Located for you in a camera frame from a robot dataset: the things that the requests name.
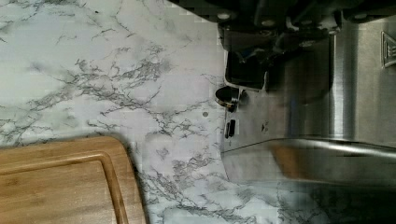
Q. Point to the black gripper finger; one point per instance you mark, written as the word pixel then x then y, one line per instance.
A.
pixel 250 55

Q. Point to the stainless steel toaster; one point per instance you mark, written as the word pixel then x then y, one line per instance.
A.
pixel 327 116

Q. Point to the bamboo cutting board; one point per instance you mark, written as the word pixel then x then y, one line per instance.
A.
pixel 81 181

